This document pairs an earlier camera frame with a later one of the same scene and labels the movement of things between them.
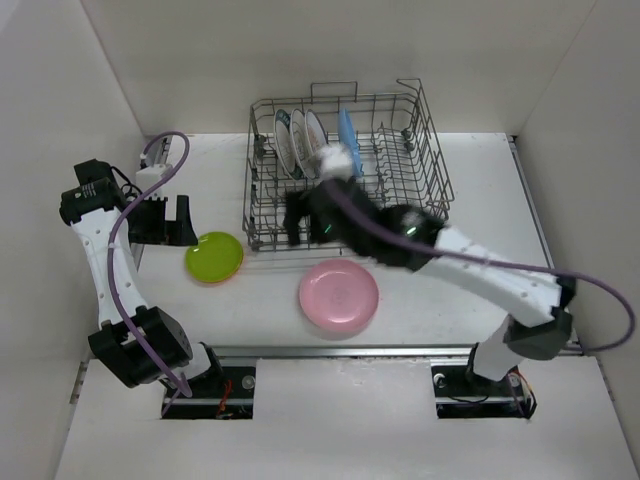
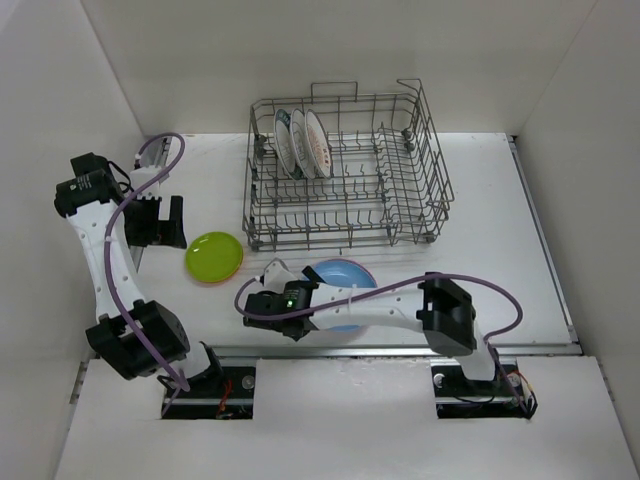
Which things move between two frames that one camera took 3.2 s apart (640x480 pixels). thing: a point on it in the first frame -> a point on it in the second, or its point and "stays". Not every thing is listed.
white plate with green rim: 283,142 stays
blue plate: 347,138 -> 344,273
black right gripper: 297,205 -> 308,270
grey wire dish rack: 386,142 stays
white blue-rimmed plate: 299,138 stays
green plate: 216,257 stays
